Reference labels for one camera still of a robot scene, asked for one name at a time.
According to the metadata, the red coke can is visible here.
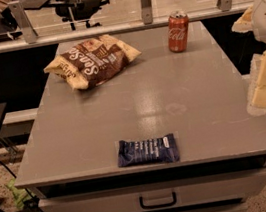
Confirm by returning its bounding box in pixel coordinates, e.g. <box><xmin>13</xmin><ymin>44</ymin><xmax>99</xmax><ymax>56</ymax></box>
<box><xmin>168</xmin><ymin>10</ymin><xmax>189</xmax><ymax>53</ymax></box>

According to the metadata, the brown chip bag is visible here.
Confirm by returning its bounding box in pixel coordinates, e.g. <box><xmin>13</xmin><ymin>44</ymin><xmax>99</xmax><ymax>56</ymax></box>
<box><xmin>44</xmin><ymin>34</ymin><xmax>141</xmax><ymax>90</ymax></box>

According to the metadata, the green crumpled bag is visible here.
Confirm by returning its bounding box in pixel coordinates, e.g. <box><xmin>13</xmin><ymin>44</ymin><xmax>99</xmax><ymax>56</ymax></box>
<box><xmin>5</xmin><ymin>179</ymin><xmax>34</xmax><ymax>210</ymax></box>

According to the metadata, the dark blue snack bar wrapper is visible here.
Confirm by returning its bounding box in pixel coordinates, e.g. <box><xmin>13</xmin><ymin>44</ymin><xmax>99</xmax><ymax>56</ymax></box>
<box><xmin>117</xmin><ymin>133</ymin><xmax>180</xmax><ymax>168</ymax></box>

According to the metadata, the black office chair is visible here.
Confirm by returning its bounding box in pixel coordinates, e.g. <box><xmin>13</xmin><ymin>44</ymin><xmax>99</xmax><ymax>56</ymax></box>
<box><xmin>46</xmin><ymin>0</ymin><xmax>109</xmax><ymax>31</ymax></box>

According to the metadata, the middle grey metal bracket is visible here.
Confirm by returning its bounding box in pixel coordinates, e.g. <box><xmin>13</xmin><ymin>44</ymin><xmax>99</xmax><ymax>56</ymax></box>
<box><xmin>140</xmin><ymin>0</ymin><xmax>153</xmax><ymax>25</ymax></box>

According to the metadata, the black drawer handle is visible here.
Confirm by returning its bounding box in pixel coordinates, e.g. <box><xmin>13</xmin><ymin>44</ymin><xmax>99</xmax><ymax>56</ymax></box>
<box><xmin>139</xmin><ymin>192</ymin><xmax>177</xmax><ymax>210</ymax></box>

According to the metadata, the left grey metal bracket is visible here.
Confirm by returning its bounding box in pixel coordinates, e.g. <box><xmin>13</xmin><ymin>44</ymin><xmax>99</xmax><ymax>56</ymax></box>
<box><xmin>9</xmin><ymin>0</ymin><xmax>37</xmax><ymax>44</ymax></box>

